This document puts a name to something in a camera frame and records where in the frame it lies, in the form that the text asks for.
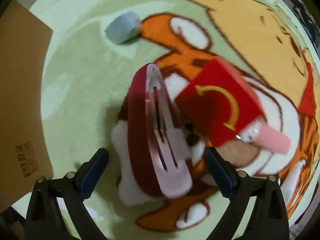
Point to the pink hair comb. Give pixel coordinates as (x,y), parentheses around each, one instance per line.
(265,136)

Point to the brown cardboard box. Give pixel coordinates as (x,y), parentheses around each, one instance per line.
(24,158)

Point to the red cube box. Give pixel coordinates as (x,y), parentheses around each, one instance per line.
(219,102)

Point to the small blue-grey block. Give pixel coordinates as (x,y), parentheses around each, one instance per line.
(124,28)

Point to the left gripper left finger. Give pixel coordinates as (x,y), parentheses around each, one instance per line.
(82,183)

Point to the green Winnie Pooh blanket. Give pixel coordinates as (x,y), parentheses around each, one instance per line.
(273,43)

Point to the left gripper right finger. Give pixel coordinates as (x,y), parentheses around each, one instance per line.
(223,173)

